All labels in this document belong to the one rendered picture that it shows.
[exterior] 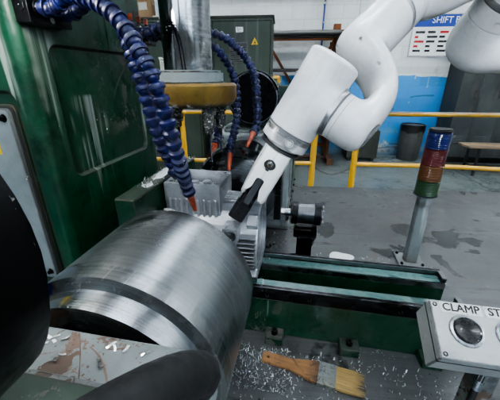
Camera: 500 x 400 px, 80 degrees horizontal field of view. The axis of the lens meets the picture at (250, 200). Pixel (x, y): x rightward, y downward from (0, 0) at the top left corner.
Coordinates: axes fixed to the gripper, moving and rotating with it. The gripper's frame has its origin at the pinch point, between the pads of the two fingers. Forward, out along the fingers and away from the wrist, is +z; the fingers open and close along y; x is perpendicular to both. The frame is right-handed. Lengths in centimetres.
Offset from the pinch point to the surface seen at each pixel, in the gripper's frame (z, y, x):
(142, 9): 9, 312, 205
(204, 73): -18.5, 1.4, 18.0
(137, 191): 5.5, -4.9, 18.4
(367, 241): 8, 46, -46
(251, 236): 2.9, -1.8, -4.7
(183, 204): 6.3, 1.0, 10.6
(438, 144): -30, 33, -36
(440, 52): -159, 528, -155
